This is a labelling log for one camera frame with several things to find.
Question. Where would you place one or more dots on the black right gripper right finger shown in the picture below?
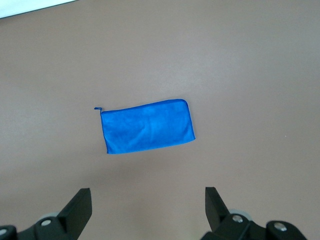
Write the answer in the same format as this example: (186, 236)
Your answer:
(217, 215)

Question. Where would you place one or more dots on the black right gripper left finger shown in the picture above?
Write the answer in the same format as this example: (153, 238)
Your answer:
(75, 215)

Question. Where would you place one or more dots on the blue microfibre towel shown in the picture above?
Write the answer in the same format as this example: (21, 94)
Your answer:
(147, 127)

